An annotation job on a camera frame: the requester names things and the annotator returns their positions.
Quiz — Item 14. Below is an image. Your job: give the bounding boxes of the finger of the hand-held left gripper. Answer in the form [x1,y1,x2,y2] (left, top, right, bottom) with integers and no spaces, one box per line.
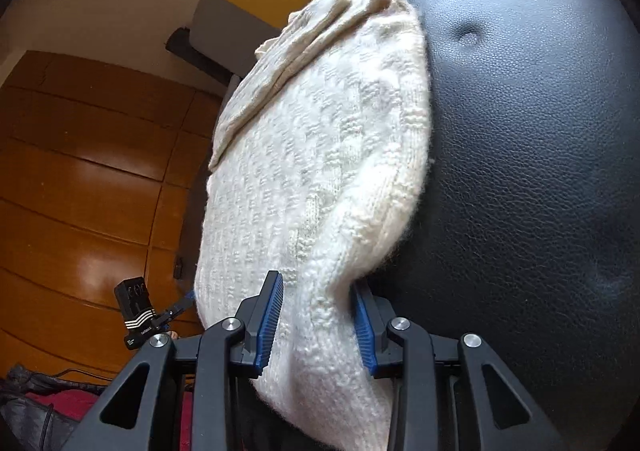
[160,289,196,327]

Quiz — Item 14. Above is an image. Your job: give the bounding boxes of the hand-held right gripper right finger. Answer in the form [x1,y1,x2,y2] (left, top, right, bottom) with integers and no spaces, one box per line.
[352,283,566,451]

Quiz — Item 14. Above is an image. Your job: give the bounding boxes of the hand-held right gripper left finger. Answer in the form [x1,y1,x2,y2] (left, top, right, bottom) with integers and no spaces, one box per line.
[85,271,286,451]

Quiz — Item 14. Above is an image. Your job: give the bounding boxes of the white knit sweater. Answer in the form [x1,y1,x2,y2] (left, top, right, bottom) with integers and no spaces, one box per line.
[192,0,433,451]

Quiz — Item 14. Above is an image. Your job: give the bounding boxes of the red fleece blanket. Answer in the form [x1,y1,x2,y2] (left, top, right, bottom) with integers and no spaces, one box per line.
[25,388,196,451]

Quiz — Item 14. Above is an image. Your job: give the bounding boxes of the dark grey cloth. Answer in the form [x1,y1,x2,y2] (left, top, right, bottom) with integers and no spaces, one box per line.
[0,363,101,451]

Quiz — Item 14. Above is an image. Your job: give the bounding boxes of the wooden wardrobe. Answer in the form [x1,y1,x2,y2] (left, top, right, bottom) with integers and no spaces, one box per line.
[0,51,226,372]

